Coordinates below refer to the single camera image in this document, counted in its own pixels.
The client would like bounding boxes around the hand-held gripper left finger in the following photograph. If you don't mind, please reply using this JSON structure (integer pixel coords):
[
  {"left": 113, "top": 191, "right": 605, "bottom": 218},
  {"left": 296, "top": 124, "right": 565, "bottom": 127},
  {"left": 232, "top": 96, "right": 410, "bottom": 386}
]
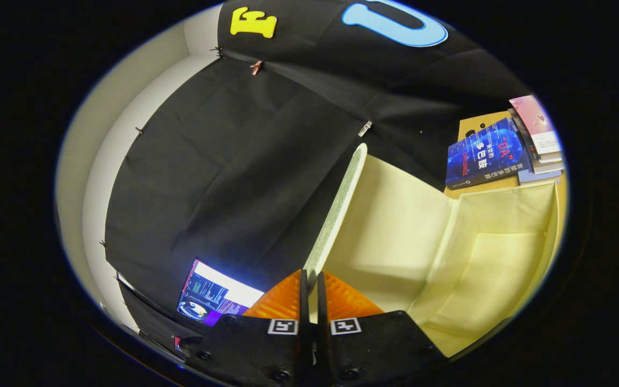
[{"left": 183, "top": 269, "right": 313, "bottom": 387}]

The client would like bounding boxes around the dark blue book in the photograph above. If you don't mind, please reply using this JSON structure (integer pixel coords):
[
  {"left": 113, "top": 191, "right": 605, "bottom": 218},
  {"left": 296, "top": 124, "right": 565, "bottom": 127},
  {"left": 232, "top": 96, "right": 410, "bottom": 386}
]
[{"left": 445, "top": 117, "right": 531, "bottom": 190}]

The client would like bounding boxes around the grey book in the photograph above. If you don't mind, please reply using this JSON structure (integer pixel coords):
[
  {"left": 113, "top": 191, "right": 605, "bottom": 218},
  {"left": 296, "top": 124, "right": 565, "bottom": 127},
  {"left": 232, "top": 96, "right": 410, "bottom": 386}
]
[{"left": 508, "top": 107, "right": 565, "bottom": 174}]

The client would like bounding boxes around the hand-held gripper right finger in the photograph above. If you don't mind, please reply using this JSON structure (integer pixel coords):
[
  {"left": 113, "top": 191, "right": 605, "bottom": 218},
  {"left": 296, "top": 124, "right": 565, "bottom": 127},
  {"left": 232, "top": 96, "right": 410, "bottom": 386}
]
[{"left": 316, "top": 270, "right": 447, "bottom": 387}]

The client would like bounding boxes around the cream fabric storage box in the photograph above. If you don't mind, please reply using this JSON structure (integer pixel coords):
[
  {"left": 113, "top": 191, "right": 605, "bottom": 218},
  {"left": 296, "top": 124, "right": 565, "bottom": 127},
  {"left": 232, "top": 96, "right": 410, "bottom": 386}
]
[{"left": 303, "top": 142, "right": 562, "bottom": 358}]

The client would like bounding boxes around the light blue book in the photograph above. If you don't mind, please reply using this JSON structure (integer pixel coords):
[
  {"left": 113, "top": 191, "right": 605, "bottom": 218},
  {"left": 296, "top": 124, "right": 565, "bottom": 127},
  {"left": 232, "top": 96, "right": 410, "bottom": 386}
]
[{"left": 518, "top": 169, "right": 563, "bottom": 184}]

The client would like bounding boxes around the black backdrop cloth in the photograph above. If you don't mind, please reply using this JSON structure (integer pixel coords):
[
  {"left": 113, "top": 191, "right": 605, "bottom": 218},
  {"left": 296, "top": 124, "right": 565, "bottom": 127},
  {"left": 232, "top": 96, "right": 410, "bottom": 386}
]
[{"left": 104, "top": 0, "right": 533, "bottom": 345}]

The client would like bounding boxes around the lit computer screen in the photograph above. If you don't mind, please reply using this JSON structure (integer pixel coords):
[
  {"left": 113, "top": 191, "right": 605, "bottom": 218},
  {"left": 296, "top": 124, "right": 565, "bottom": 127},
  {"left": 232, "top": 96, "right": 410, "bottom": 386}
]
[{"left": 176, "top": 258, "right": 265, "bottom": 327}]

